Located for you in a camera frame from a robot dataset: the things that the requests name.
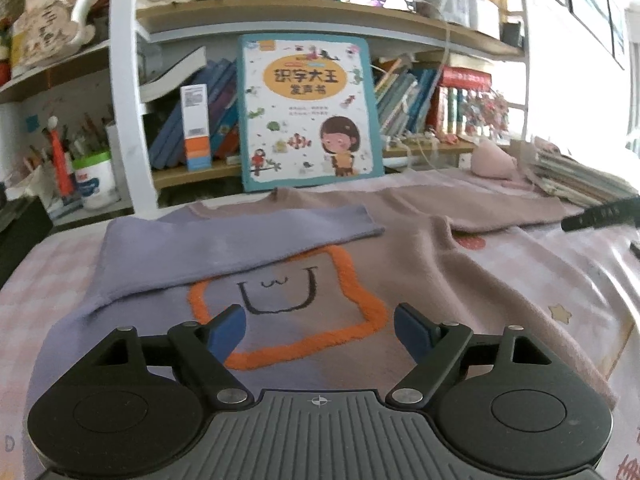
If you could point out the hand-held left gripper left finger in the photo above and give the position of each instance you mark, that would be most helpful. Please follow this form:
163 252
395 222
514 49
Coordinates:
227 335

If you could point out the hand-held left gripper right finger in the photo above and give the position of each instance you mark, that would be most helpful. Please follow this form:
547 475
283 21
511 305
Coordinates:
412 332

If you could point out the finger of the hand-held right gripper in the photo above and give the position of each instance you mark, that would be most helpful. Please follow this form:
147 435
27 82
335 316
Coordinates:
636 250
600 215

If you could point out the lilac and taupe knit sweater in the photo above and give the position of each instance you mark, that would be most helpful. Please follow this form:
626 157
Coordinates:
400 260

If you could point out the stack of picture books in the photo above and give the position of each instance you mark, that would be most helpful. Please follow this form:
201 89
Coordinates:
580 175

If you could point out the pink plush toy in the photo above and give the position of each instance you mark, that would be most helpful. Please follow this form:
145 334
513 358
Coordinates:
492 162

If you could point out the pink flower decoration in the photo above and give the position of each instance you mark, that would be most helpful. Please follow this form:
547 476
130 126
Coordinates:
485 112

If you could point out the red boxed book set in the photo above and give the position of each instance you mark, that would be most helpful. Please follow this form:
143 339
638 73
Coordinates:
465 80

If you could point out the white pen can green lid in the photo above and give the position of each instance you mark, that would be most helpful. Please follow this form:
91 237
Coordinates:
95 185

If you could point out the white and orange carton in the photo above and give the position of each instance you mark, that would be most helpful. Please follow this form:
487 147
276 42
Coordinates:
196 120

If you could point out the row of thin colourful books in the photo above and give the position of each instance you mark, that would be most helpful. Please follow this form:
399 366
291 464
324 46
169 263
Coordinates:
405 100

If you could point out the white storage box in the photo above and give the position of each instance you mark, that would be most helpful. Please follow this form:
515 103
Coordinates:
484 17

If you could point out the red tassel ornament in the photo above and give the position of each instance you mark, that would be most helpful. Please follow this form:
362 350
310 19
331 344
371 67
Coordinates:
62 165

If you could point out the teal illustrated children's book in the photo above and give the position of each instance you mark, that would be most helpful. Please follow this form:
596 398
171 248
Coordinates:
305 110

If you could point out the bundle of pencils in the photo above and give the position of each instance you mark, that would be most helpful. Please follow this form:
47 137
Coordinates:
80 137

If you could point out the white wooden bookshelf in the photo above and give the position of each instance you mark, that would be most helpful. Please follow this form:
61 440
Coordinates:
125 85

